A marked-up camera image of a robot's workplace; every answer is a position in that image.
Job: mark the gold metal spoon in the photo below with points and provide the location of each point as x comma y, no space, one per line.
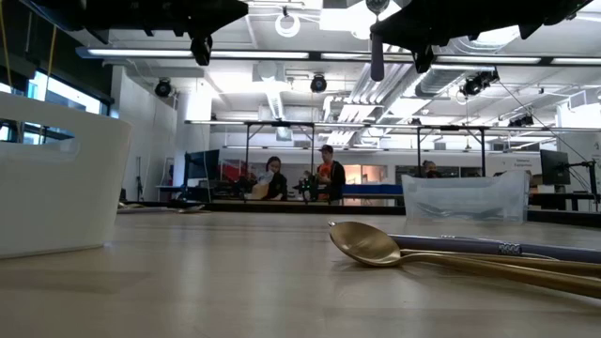
127,205
366,244
540,265

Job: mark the black monitor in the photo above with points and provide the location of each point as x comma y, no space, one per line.
202,164
555,166

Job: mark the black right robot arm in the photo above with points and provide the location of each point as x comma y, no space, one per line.
540,14

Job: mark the window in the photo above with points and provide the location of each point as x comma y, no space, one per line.
61,94

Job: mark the clear plastic bin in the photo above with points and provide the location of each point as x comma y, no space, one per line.
465,192

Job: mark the background robot with green light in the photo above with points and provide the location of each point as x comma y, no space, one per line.
305,185

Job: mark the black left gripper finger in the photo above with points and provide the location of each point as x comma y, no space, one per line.
220,21
223,5

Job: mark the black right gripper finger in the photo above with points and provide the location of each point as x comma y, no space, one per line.
408,14
408,37

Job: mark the person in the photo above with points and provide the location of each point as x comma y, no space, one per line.
274,180
331,173
429,168

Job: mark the black workcell frame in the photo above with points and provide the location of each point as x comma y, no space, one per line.
451,127
279,124

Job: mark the long ceiling light strip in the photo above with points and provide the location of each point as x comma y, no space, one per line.
141,52

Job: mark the white ceiling ducts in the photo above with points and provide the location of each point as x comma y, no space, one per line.
375,94

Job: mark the black metal table frame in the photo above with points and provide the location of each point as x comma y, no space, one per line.
300,208

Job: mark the black ceiling spotlight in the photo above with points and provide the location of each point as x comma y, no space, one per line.
318,83
479,84
163,88
521,121

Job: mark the white plastic bin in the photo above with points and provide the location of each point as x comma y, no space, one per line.
61,188

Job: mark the blue storage crate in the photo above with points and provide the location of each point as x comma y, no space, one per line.
371,189

